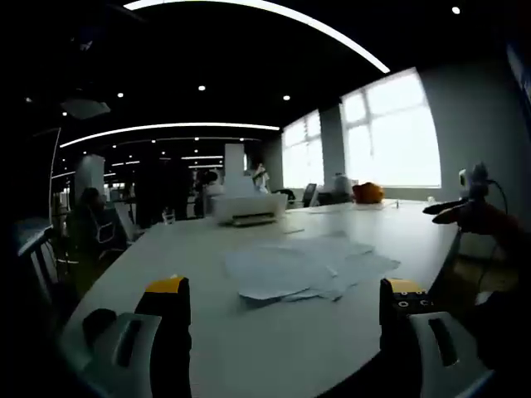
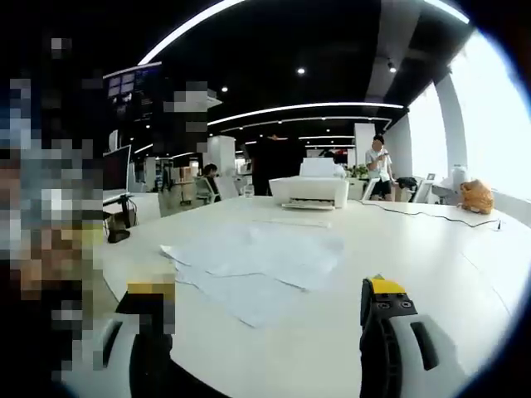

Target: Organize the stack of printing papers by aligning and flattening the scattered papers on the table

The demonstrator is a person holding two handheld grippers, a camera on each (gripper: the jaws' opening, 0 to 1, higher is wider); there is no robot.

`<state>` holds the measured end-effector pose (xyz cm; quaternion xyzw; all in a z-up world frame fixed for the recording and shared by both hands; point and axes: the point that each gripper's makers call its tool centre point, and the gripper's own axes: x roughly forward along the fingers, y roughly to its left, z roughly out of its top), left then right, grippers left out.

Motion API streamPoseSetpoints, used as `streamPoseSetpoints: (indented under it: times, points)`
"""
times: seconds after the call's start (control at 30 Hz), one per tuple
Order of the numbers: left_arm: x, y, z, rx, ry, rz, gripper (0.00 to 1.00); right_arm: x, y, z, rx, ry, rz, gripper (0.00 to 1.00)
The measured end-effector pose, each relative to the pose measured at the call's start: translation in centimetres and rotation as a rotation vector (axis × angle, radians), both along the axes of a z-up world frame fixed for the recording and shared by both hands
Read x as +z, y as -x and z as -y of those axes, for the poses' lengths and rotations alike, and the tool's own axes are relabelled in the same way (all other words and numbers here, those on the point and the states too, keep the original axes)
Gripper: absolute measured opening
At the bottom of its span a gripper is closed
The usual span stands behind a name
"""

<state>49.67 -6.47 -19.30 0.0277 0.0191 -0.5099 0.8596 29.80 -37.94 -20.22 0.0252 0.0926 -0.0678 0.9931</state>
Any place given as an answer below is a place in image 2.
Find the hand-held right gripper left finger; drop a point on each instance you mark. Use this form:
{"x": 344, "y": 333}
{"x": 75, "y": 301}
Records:
{"x": 147, "y": 369}

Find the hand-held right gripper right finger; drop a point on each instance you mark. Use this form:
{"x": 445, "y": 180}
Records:
{"x": 381, "y": 331}

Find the white table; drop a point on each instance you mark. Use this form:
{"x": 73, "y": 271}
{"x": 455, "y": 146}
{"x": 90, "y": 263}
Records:
{"x": 394, "y": 257}

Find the black bag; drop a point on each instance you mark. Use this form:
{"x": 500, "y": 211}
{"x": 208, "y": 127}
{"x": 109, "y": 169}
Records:
{"x": 406, "y": 181}

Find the white printer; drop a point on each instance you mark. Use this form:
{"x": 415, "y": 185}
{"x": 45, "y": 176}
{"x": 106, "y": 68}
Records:
{"x": 315, "y": 188}

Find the black laptop stand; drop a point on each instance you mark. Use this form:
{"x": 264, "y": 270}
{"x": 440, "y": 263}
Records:
{"x": 126, "y": 211}

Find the row of green plants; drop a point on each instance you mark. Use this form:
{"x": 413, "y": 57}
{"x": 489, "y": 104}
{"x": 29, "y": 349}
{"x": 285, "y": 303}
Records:
{"x": 357, "y": 171}

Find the orange bag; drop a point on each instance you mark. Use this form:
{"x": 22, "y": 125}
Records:
{"x": 477, "y": 197}

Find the white office chair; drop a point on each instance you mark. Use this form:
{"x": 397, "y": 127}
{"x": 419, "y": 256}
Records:
{"x": 205, "y": 190}

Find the white laptop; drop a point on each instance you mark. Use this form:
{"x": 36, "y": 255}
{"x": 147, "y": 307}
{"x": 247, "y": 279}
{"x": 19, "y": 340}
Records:
{"x": 116, "y": 170}

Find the hanging dark display screen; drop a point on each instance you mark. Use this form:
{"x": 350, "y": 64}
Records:
{"x": 132, "y": 91}

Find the white ceiling air conditioner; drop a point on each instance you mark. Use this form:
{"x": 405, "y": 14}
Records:
{"x": 215, "y": 97}

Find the long ceiling light strip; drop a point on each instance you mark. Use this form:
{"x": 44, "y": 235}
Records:
{"x": 238, "y": 4}

